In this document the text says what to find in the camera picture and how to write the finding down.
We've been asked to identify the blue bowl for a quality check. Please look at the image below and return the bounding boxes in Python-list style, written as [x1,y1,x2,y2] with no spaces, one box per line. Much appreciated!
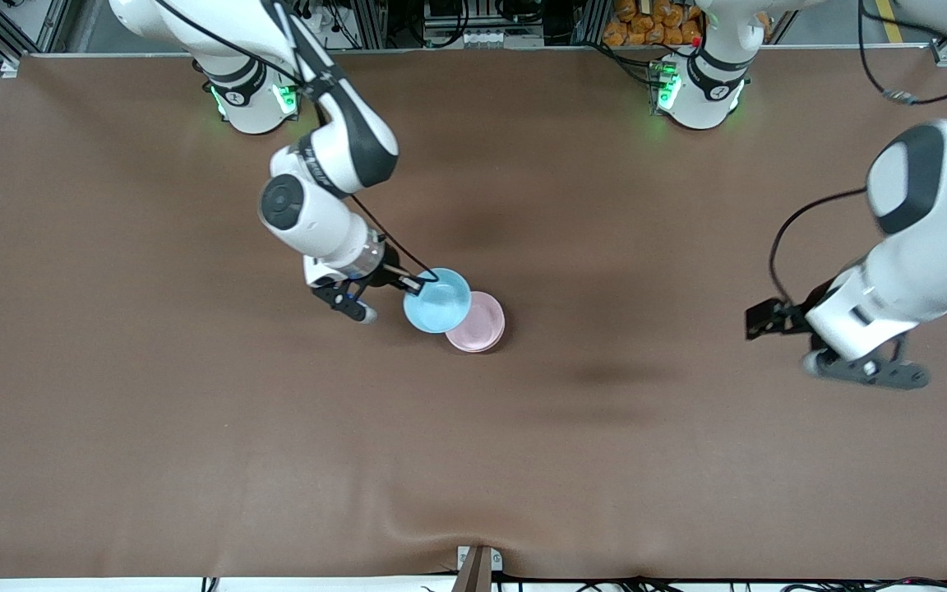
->
[404,268,473,334]

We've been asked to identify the pink bowl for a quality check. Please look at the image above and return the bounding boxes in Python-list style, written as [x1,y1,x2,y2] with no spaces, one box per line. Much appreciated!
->
[445,291,506,354]

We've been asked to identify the brown table mat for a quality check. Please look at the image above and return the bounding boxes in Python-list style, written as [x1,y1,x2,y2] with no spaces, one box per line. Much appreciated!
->
[0,48,947,580]

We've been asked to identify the white power strip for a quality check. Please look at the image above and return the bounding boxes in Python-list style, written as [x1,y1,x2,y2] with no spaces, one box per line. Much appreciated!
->
[457,30,525,47]

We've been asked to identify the black electronics box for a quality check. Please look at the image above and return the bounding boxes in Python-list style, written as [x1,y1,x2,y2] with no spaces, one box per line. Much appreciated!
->
[423,0,546,30]

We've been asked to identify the orange snack bag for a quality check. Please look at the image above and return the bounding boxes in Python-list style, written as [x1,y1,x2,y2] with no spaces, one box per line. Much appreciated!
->
[603,0,704,47]

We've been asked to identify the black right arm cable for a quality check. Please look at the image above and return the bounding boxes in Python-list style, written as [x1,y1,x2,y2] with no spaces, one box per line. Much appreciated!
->
[153,0,441,286]

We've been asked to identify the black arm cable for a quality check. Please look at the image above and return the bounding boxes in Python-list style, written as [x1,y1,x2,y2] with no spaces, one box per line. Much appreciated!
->
[153,0,441,286]
[769,0,947,307]

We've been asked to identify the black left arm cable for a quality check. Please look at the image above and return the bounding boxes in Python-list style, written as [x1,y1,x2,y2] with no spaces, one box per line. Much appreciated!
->
[769,0,947,307]

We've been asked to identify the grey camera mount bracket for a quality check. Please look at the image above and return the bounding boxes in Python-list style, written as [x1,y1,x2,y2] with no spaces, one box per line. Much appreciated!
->
[453,544,504,592]

